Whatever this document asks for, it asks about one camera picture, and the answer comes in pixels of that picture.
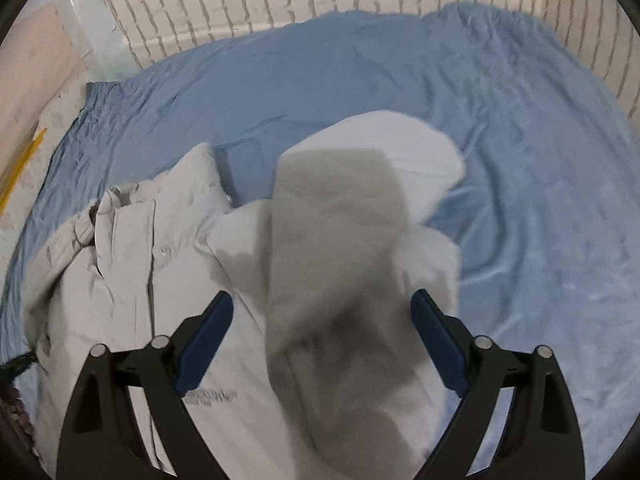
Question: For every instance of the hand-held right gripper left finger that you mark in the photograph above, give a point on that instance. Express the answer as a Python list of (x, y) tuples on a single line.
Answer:
[(205, 340)]

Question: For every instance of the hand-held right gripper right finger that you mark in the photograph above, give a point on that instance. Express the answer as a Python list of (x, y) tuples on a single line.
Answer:
[(440, 340)]

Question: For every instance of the light grey jacket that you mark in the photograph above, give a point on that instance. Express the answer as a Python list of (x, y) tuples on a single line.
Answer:
[(340, 260)]

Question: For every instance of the blue bed sheet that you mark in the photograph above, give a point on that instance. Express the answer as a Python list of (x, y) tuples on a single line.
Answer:
[(525, 185)]

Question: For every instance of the dark patterned cloth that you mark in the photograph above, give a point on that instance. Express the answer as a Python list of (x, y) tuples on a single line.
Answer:
[(12, 400)]

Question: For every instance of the white patterned mattress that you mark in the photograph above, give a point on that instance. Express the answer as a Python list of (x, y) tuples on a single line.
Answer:
[(30, 195)]

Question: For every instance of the yellow strip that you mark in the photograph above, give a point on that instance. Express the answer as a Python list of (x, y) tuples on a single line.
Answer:
[(20, 165)]

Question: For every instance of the pale pink bed board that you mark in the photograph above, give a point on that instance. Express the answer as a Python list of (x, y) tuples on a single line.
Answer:
[(35, 75)]

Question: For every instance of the translucent plastic storage box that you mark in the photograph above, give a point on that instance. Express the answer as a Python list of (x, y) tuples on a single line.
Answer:
[(95, 40)]

